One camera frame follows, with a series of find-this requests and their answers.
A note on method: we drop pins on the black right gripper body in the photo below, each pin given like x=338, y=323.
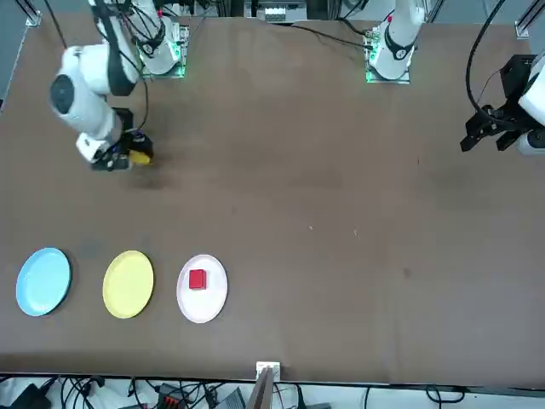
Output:
x=110, y=164

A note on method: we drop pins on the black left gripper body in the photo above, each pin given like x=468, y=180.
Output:
x=515, y=81

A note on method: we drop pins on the yellow cube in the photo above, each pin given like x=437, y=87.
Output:
x=138, y=157

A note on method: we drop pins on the red cube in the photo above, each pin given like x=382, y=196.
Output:
x=198, y=280

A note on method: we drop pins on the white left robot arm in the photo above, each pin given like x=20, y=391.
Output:
x=398, y=42

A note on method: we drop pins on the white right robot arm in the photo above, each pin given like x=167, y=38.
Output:
x=81, y=106

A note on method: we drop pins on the yellow plate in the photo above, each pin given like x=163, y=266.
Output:
x=127, y=284

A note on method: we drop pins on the blue plate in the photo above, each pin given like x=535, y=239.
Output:
x=43, y=282

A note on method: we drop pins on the white plate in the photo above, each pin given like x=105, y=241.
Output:
x=202, y=302

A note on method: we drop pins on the black power adapter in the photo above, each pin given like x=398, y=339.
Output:
x=30, y=396

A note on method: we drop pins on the aluminium corner bracket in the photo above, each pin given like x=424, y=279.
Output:
x=34, y=18
x=523, y=27

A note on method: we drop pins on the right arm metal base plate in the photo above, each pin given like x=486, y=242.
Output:
x=184, y=47

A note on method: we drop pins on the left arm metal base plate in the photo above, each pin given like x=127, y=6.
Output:
x=369, y=76

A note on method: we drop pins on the aluminium table edge bracket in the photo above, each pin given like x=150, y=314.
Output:
x=268, y=368

